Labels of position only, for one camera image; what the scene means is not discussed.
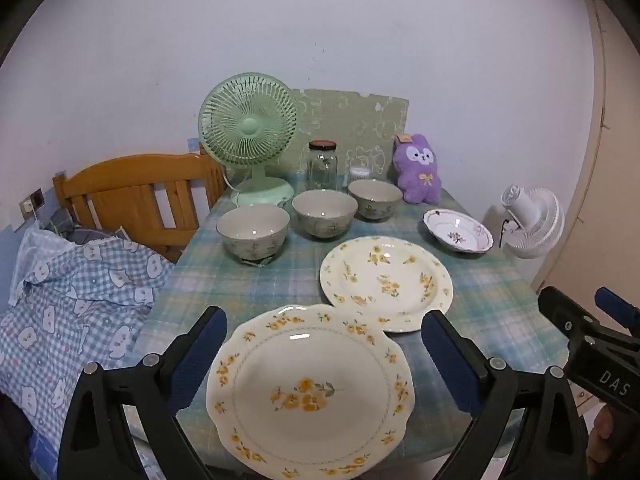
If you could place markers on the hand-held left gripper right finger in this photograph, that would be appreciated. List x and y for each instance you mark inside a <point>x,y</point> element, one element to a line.
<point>450,360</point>

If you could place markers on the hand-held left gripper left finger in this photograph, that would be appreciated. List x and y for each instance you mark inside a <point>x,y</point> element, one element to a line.
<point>200,355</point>

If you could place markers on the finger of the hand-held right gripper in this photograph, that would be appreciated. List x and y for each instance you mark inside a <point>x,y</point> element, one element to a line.
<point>617,307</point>
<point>562,307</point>

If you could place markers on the round yellow flower plate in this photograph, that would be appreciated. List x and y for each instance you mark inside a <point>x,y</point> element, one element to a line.
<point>385,280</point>

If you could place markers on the scalloped yellow flower plate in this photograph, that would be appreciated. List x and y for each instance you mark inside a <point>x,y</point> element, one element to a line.
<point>310,385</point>

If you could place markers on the small purple flower plate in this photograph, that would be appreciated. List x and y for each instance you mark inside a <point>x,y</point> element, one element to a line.
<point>457,232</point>

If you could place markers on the grey ceramic bowl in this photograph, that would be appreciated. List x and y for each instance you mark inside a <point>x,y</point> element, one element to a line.
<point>325,217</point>
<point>252,237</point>
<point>375,205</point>

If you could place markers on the person's right hand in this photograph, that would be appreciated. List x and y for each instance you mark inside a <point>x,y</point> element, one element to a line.
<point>602,435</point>

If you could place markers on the white clip fan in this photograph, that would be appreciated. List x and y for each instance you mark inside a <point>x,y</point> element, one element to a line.
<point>535,225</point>

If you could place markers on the blue plaid tablecloth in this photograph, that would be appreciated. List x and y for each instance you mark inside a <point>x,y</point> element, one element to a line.
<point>280,280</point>

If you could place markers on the blue checked blanket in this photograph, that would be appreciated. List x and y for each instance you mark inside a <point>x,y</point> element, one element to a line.
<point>75,300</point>

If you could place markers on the beige door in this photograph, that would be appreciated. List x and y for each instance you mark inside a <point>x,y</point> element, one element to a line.
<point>615,160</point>

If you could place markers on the grey cloth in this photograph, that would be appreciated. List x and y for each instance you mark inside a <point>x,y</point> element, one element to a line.
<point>75,232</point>

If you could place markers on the purple plush toy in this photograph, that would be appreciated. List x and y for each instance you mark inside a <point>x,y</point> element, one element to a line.
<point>420,180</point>

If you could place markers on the wooden bed headboard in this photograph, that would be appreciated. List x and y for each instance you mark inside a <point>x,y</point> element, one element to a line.
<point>130,180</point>

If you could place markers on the small clear round container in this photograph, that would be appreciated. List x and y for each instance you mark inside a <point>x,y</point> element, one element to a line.
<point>359,174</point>

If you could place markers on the glass jar with dark lid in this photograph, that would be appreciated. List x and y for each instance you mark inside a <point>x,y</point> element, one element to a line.
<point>322,170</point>

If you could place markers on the green desk fan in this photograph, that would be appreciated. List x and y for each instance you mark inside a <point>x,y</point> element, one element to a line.
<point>248,125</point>

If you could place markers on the dark wall switch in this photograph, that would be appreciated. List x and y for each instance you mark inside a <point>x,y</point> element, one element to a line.
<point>37,198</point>

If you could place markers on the white wall socket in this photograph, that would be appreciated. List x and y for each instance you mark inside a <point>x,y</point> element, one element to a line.
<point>26,209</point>

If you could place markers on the green patterned wall panel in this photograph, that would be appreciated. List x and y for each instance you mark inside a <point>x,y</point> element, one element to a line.
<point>350,115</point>

